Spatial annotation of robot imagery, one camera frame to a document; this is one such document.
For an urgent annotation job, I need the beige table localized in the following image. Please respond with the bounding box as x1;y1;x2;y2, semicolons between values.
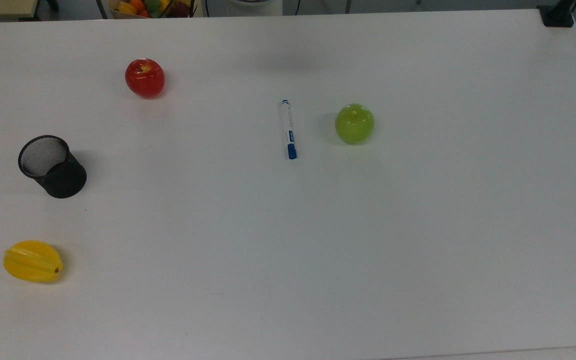
0;0;40;22

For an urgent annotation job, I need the blue white marker pen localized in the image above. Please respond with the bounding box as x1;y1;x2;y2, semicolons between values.
281;99;298;161

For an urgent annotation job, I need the yellow starfruit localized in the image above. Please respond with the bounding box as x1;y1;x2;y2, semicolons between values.
3;240;64;283

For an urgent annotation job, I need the basket of toy fruit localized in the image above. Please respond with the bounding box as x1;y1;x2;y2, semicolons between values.
107;0;200;20

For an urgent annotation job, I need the green apple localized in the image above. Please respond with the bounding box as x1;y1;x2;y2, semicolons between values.
335;103;375;145

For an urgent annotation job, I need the red apple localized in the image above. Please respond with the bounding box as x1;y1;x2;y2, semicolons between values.
124;58;166;99

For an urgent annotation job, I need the black mesh pen cup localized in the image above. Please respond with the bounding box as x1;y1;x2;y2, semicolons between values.
17;135;88;200

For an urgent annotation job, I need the black clamp base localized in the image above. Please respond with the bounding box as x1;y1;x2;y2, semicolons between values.
537;0;576;28

